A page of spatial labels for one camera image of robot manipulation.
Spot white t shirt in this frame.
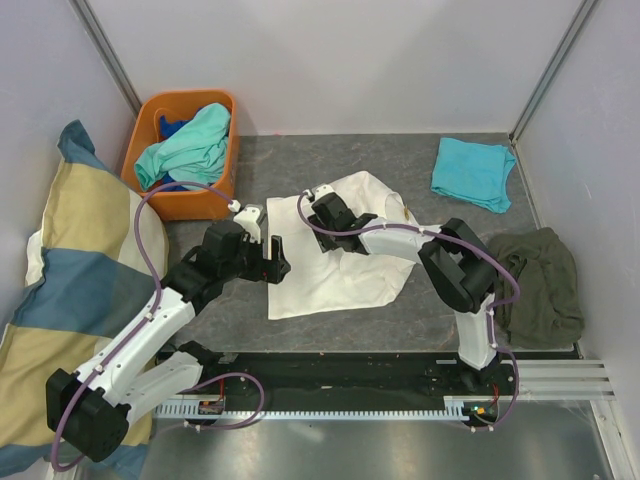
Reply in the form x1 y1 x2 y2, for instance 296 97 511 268
266 171 416 320

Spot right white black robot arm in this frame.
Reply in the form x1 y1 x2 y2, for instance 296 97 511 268
303 192 499 394

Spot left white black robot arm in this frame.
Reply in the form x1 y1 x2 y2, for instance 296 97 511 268
45 220 291 462

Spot orange plastic basket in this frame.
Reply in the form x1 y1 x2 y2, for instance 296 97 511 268
120 89 239 221

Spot mint green t shirt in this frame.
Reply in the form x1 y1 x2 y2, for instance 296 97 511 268
134 103 231 191

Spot dark blue t shirt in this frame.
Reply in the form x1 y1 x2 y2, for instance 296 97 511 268
158 115 189 141

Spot folded turquoise t shirt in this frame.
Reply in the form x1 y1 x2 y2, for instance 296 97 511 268
431 138 516 214

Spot blue beige checkered pillow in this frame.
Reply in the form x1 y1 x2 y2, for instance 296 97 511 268
1 120 169 476

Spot olive green t shirt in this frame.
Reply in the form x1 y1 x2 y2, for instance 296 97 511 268
489 227 585 350

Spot aluminium extrusion rails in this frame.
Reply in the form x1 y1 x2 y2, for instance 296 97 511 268
518 359 615 401

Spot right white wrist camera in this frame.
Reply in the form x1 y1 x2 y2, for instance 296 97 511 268
305 184 335 203

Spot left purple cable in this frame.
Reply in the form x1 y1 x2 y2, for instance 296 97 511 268
49 180 265 472

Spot purple cable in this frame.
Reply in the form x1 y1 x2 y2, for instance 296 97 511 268
49 180 265 472
297 189 522 434

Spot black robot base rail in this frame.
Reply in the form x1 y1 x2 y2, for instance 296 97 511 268
159 351 521 414

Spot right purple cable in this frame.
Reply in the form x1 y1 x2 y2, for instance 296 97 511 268
297 189 522 434

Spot white slotted cable duct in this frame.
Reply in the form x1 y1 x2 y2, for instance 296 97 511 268
152 396 499 421

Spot left aluminium corner post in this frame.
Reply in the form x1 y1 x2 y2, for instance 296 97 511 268
68 0 142 116

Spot aluminium corner post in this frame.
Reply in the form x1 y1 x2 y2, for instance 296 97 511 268
509 0 600 147
68 0 142 116

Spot right aluminium corner post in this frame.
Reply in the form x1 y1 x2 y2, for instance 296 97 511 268
509 0 600 147

